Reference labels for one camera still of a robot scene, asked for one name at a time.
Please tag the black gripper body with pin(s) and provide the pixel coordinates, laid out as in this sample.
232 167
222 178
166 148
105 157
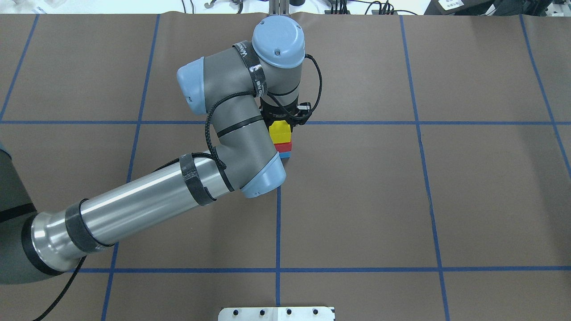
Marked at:
277 111

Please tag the yellow wooden block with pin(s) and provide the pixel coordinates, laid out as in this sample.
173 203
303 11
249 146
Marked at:
280 132

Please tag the red wooden block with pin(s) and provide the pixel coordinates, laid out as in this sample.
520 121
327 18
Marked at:
284 147

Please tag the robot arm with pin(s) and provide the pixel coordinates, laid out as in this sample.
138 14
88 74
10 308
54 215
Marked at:
241 91

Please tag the white pedestal column with base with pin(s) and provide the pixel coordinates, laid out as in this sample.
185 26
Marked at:
295 313

